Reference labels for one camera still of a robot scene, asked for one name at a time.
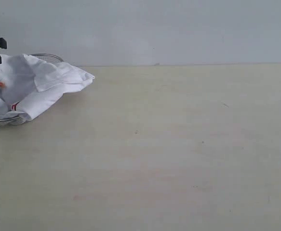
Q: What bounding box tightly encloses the white shirt with red print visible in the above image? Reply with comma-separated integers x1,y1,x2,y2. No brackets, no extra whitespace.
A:
0,54,95,121

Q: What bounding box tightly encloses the metal wire mesh basket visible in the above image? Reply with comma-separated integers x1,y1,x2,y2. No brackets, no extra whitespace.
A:
0,53,64,126

